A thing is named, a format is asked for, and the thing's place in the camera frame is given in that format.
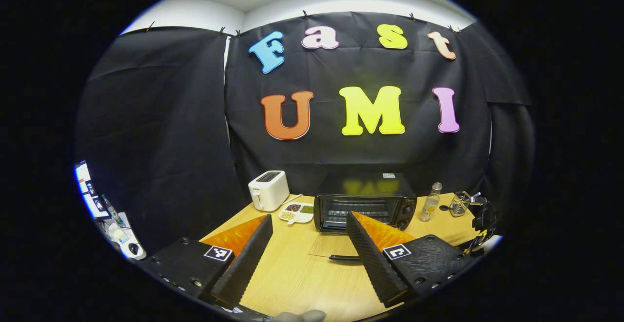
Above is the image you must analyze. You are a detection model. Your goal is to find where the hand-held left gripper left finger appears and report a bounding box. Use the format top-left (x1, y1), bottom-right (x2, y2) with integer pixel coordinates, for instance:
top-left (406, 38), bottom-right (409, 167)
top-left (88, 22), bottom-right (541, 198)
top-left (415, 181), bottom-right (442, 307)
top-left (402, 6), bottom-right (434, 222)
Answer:
top-left (138, 214), bottom-right (273, 308)

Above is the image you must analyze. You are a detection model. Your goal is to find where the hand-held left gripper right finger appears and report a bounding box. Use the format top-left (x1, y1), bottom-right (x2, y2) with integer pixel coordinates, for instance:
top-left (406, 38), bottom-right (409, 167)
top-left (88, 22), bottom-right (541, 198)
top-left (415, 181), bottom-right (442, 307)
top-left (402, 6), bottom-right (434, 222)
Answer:
top-left (346, 211), bottom-right (481, 308)

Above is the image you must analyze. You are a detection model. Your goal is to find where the black electric oven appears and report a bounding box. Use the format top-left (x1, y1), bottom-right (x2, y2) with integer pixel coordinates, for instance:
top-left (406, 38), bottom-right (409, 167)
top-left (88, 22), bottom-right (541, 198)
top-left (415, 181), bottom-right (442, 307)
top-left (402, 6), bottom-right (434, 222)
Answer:
top-left (309, 172), bottom-right (418, 263)

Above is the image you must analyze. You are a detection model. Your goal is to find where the clear glass bottle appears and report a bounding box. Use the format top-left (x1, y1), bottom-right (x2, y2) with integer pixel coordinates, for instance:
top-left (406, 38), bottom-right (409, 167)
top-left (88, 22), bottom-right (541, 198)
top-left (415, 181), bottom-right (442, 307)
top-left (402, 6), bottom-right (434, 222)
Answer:
top-left (419, 182), bottom-right (443, 223)

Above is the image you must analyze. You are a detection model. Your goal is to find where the white divided dish of grains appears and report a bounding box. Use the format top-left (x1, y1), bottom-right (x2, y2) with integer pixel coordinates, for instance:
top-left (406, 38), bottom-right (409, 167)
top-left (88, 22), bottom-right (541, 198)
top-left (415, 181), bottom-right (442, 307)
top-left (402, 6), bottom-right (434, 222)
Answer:
top-left (278, 202), bottom-right (315, 226)

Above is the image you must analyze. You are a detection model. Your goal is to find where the white toaster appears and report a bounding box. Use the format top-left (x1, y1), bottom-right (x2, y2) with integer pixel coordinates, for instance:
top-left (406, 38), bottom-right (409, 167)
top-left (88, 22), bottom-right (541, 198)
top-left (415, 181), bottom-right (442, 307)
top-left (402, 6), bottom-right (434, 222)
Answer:
top-left (248, 170), bottom-right (290, 212)

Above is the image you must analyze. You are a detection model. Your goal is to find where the green capped plastic bottle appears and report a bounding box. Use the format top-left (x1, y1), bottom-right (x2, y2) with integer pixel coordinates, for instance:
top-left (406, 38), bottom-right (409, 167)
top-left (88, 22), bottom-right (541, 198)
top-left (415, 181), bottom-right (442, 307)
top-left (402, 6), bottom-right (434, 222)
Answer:
top-left (101, 194), bottom-right (123, 226)

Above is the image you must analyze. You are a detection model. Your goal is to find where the computer monitor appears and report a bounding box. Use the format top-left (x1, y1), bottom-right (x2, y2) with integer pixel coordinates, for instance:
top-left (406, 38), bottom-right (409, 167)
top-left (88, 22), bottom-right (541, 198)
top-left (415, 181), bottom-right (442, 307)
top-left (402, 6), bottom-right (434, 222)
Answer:
top-left (74, 161), bottom-right (110, 220)

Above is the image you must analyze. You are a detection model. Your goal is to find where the black backdrop cloth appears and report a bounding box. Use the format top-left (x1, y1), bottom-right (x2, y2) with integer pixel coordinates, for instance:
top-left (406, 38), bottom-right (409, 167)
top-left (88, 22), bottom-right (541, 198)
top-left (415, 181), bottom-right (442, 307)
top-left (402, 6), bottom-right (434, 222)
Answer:
top-left (73, 11), bottom-right (536, 254)

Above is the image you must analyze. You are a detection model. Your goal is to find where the metal wire holder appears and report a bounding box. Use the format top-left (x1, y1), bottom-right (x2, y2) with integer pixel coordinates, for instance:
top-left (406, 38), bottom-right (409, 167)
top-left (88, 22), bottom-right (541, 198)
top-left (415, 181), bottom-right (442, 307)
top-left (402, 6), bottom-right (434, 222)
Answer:
top-left (448, 191), bottom-right (472, 217)

